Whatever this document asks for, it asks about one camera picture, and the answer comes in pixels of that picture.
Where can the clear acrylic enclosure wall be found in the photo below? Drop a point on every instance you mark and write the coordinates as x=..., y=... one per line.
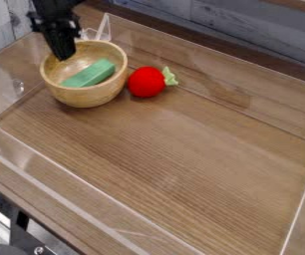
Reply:
x=193, y=173

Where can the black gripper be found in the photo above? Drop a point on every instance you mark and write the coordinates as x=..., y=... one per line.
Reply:
x=53, y=14

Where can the brown wooden bowl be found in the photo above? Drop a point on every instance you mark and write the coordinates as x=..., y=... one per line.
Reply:
x=56, y=71

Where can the clear acrylic corner bracket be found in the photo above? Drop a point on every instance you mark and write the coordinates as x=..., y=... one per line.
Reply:
x=100, y=34

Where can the green rectangular block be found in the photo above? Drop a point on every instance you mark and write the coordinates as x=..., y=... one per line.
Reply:
x=92, y=75

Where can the red plush radish toy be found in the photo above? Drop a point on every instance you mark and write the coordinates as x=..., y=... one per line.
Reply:
x=147, y=81

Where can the black metal table bracket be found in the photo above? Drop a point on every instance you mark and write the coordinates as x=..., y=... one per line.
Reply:
x=22, y=239

